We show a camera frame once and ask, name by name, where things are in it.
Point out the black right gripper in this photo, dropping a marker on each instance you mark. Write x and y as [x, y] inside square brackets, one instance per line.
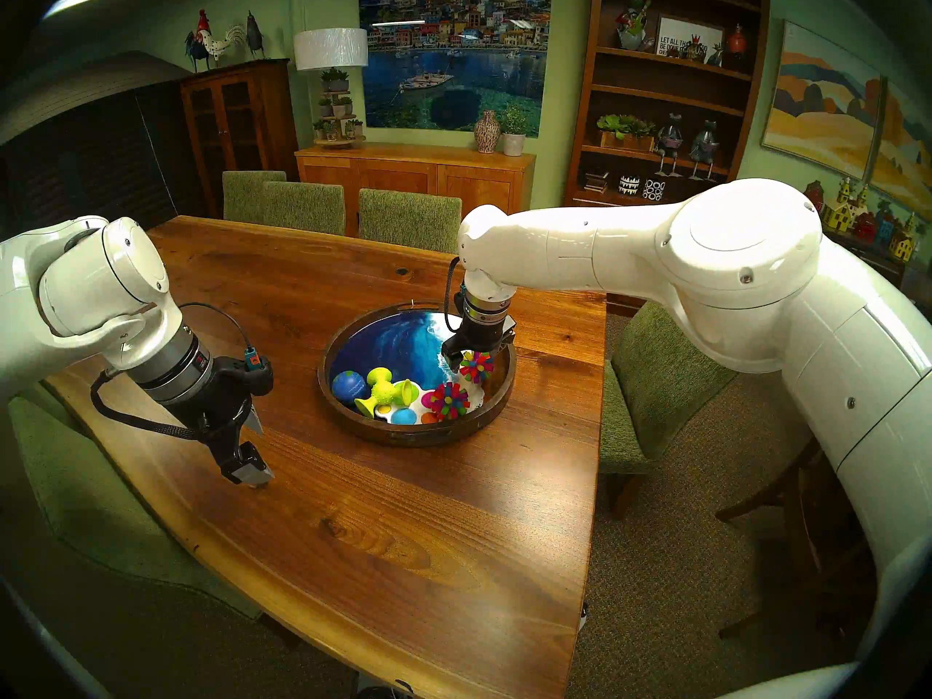
[484, 333]

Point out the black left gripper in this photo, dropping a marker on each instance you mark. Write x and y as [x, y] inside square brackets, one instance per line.
[215, 413]

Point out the multicolour spiky ball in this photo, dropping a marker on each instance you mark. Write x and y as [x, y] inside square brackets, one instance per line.
[448, 401]
[477, 366]

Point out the lime green suction toy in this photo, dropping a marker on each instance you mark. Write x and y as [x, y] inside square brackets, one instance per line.
[384, 392]

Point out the blue green globe ball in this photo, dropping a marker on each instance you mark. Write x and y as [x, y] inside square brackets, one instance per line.
[349, 387]

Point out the white right robot shoulder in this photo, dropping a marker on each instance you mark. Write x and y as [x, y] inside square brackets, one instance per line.
[823, 668]

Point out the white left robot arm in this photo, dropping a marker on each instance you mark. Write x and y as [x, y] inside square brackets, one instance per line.
[87, 282]

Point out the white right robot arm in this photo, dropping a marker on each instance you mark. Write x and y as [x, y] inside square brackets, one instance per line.
[743, 268]

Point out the white left robot shoulder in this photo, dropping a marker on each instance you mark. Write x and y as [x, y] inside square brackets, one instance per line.
[44, 632]

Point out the round wooden ocean tray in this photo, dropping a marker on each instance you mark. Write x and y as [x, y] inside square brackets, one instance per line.
[386, 341]

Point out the white pop bubble toy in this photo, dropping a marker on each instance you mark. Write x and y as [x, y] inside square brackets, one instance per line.
[404, 416]

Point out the green upholstered chair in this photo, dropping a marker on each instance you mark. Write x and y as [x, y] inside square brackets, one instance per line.
[655, 384]
[410, 220]
[302, 208]
[73, 501]
[247, 195]

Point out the light wooden sideboard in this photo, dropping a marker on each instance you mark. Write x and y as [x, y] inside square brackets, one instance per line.
[408, 173]

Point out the stack of books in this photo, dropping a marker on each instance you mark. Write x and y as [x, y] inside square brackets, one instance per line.
[595, 183]

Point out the white pot with plant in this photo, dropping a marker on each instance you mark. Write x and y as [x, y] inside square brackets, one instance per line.
[513, 143]

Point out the patterned ceramic vase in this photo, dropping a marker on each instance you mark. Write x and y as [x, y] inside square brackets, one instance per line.
[487, 132]

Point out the black white patterned cup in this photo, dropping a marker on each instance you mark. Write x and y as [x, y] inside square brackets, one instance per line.
[653, 190]
[629, 185]

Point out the tiered wooden plant stand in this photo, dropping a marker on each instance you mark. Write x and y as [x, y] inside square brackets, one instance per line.
[338, 143]

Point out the wooden succulent planter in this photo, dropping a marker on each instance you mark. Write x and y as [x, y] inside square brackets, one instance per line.
[625, 133]

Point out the metal frog figurine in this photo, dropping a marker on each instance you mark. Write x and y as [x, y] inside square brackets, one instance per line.
[704, 148]
[668, 140]

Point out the harbour town painting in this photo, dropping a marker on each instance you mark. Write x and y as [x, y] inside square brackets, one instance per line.
[451, 64]

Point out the small potted succulent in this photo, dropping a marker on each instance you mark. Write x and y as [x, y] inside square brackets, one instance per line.
[335, 79]

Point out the dark wooden glass-door cabinet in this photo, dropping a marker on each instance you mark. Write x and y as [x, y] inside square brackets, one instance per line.
[233, 122]

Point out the dark window blinds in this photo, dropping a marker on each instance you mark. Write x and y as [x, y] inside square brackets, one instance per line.
[87, 166]

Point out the white lamp shade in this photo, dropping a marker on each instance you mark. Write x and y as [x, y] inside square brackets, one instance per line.
[330, 48]

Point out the dark wooden bookshelf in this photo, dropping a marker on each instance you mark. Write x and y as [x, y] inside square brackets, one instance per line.
[670, 75]

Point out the colourful frog figurine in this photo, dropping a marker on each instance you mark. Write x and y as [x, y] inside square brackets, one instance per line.
[632, 26]

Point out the dark wooden chair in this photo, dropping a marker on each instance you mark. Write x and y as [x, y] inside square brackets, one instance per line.
[801, 515]

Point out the framed text sign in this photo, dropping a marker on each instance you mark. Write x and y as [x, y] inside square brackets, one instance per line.
[688, 38]

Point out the dark bird figurine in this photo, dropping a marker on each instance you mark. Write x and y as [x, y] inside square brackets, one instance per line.
[255, 36]

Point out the yellow church figurine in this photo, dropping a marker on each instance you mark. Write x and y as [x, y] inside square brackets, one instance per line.
[841, 210]

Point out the blue rooster figurine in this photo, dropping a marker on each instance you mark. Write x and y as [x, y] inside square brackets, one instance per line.
[196, 53]

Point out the white rooster figurine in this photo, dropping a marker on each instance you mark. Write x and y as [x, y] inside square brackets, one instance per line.
[218, 44]

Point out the red house figurine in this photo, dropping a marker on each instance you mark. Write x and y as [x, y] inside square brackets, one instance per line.
[865, 228]

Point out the abstract landscape painting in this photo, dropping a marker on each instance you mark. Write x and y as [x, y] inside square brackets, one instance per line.
[906, 151]
[823, 108]

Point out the blue house figurine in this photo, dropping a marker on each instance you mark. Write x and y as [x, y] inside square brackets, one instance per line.
[885, 228]

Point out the yellow house figurine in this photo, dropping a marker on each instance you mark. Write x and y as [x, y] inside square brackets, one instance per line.
[903, 242]

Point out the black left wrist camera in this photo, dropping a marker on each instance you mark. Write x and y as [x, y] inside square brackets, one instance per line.
[251, 377]

